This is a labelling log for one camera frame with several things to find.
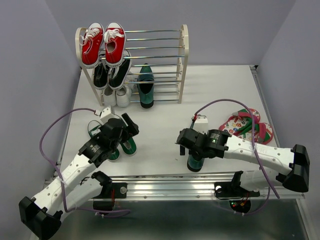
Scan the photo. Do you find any green loafer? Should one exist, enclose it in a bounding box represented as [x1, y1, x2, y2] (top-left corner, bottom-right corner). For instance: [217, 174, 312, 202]
[137, 63, 155, 109]
[187, 150, 205, 172]

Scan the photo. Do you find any pink sandal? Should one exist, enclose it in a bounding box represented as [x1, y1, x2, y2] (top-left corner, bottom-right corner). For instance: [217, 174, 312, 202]
[219, 108, 261, 138]
[239, 122, 274, 145]

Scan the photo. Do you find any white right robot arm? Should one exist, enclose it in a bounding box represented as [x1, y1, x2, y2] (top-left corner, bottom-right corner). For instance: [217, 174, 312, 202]
[176, 128, 310, 195]

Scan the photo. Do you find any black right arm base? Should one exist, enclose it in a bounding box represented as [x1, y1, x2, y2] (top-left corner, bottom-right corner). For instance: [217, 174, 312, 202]
[214, 171, 260, 215]

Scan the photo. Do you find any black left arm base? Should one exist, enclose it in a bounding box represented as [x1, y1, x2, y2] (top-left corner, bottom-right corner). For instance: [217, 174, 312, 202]
[80, 171, 130, 218]

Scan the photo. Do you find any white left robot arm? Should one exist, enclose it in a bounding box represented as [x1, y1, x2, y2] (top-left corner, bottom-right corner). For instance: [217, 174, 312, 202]
[18, 113, 139, 240]

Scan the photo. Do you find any cream metal shoe shelf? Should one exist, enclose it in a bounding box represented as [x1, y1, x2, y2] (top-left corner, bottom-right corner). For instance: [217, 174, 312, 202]
[74, 23, 189, 107]

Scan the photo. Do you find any left green sneaker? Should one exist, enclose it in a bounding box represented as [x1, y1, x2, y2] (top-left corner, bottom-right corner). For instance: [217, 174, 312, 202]
[87, 120, 120, 162]

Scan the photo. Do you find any green sneaker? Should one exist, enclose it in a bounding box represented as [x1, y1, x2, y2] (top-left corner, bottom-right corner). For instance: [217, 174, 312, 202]
[120, 118, 139, 156]
[87, 120, 120, 162]

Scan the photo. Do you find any right green sneaker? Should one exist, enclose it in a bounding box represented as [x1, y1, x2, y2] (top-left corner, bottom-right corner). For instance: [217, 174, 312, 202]
[120, 118, 139, 156]

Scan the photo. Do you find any right white sneaker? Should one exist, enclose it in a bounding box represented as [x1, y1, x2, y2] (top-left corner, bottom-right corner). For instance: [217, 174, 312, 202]
[116, 76, 135, 108]

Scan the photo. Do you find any white sneaker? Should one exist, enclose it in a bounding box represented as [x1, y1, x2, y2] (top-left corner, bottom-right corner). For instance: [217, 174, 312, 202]
[116, 76, 135, 108]
[102, 86, 117, 107]

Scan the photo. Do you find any left white sneaker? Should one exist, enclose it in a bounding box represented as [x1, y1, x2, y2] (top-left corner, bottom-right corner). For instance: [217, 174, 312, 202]
[102, 86, 117, 107]

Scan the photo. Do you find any right black sneaker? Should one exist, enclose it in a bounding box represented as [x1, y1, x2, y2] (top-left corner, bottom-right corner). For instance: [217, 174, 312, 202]
[108, 50, 132, 90]

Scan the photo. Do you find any black sneaker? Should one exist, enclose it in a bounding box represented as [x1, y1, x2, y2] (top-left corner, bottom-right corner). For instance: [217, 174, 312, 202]
[93, 59, 110, 90]
[108, 50, 132, 90]

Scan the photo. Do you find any left black sneaker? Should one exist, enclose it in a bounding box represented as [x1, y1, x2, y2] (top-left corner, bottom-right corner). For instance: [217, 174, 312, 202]
[93, 59, 110, 90]

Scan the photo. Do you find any right red sneaker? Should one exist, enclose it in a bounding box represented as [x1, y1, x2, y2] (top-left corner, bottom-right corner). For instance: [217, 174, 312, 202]
[104, 22, 126, 68]

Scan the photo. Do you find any red sneaker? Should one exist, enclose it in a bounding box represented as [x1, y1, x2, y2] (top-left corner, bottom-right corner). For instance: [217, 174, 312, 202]
[104, 22, 126, 68]
[79, 22, 104, 69]

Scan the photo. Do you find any left red sneaker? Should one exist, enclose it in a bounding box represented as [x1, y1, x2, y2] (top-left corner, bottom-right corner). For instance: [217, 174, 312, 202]
[79, 22, 104, 69]

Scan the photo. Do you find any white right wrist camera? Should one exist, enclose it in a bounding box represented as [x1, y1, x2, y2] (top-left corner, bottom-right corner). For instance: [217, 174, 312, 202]
[190, 115, 209, 134]

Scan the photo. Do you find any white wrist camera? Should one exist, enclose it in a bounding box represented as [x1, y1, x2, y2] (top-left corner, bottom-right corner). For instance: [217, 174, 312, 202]
[94, 105, 116, 124]
[190, 115, 209, 134]

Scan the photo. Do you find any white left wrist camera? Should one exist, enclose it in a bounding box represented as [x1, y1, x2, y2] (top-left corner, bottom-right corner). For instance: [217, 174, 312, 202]
[94, 105, 116, 124]

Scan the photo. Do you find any aluminium front rail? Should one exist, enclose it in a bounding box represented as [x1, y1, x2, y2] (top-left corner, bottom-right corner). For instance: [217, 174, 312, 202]
[42, 174, 306, 201]

